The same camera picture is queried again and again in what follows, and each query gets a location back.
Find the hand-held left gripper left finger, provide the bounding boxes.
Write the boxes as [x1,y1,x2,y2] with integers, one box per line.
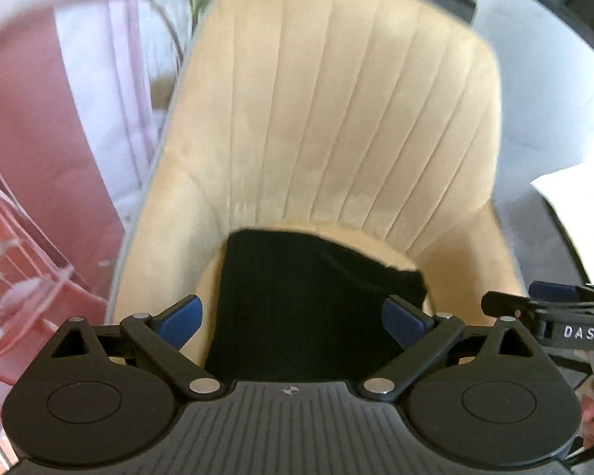
[52,295,225,401]

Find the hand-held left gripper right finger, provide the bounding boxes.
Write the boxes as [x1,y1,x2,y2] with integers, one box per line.
[361,295,534,401]

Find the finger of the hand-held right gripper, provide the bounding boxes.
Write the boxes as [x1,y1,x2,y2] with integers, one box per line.
[529,281,586,305]
[481,290,545,318]

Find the black ribbed pants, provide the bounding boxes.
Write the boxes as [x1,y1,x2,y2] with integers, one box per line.
[205,228,429,384]

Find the pink curtain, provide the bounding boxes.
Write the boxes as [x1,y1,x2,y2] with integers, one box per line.
[0,2,129,458]

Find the beige upholstered chair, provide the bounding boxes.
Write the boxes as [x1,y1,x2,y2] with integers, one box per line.
[105,0,531,369]

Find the white sheer curtain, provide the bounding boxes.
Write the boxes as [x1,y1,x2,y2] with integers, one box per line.
[52,0,213,231]

